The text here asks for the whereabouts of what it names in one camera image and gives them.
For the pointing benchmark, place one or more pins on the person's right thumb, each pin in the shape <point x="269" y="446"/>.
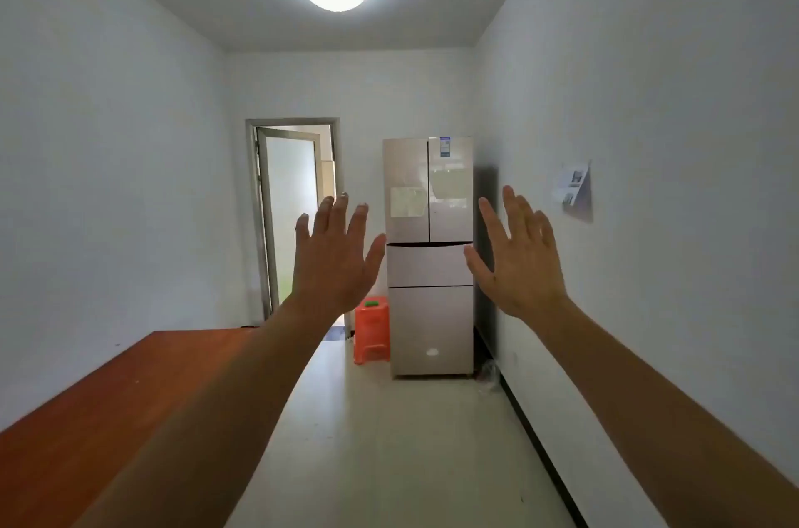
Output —
<point x="477" y="268"/>

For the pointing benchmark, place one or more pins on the person's right little finger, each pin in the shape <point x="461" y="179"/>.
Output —
<point x="546" y="231"/>

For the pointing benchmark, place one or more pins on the person's right hand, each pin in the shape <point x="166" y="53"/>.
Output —
<point x="527" y="274"/>

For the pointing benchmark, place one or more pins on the white paper wall leaflet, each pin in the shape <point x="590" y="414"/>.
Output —
<point x="571" y="184"/>

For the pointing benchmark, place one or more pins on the beige multi-door refrigerator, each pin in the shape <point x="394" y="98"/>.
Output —
<point x="431" y="321"/>

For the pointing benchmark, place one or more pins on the orange plastic stool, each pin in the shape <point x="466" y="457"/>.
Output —
<point x="372" y="328"/>

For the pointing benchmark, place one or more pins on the person's right forearm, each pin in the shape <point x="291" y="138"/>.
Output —
<point x="636" y="409"/>

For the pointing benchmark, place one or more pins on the person's left forearm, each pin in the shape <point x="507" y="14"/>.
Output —
<point x="237" y="409"/>

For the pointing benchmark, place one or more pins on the person's right middle finger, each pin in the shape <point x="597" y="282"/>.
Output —
<point x="512" y="212"/>

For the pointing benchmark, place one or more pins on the person's left little finger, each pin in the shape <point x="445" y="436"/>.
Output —
<point x="303" y="237"/>

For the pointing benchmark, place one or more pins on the person's left thumb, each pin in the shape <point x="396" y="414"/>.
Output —
<point x="374" y="259"/>

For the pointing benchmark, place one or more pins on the grey framed glass door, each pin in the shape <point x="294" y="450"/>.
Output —
<point x="290" y="184"/>

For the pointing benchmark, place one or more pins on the clear plastic bag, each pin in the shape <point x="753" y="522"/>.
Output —
<point x="489" y="374"/>

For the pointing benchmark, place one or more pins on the person's left hand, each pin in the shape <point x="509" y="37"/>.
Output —
<point x="331" y="271"/>

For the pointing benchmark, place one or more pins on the person's left middle finger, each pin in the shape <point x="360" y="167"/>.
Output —
<point x="339" y="215"/>

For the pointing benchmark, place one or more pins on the blue label sticker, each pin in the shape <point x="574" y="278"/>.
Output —
<point x="445" y="146"/>

